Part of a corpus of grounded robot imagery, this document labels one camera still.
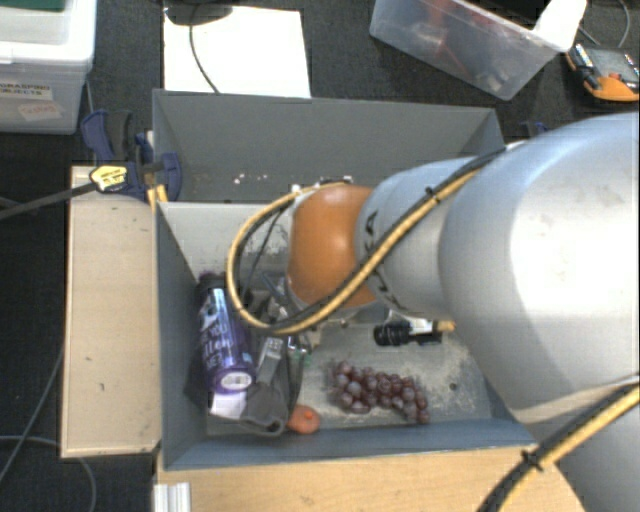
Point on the pale wood board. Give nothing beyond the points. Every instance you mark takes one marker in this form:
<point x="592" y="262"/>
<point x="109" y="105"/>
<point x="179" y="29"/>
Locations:
<point x="112" y="325"/>

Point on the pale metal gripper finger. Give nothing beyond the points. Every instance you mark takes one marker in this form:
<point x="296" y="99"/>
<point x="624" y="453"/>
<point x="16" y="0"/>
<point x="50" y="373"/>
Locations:
<point x="270" y="354"/>
<point x="295" y="374"/>

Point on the orange toy fruit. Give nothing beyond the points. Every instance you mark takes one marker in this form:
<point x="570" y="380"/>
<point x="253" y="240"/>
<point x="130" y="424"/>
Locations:
<point x="303" y="420"/>

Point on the purple toy grape bunch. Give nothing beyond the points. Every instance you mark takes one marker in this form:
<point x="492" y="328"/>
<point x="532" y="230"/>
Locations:
<point x="380" y="392"/>

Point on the grey metal bin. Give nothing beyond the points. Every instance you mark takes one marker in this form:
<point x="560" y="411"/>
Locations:
<point x="320" y="150"/>

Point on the purple printed bottle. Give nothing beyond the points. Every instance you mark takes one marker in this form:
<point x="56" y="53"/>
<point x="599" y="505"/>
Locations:
<point x="222" y="345"/>

